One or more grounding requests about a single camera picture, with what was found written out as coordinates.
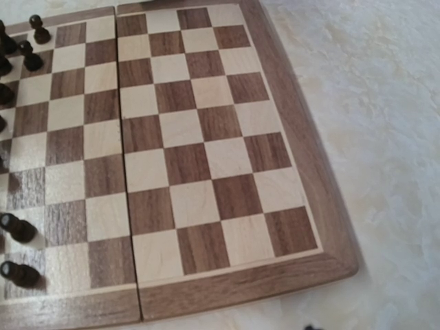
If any wooden chess board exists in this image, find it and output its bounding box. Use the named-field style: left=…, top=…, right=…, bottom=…
left=1, top=1, right=358, bottom=329

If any dark chess pawn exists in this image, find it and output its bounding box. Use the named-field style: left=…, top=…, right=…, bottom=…
left=29, top=14, right=51, bottom=45
left=0, top=54, right=13, bottom=76
left=18, top=41, right=43, bottom=72
left=1, top=261, right=41, bottom=288
left=1, top=213, right=36, bottom=243

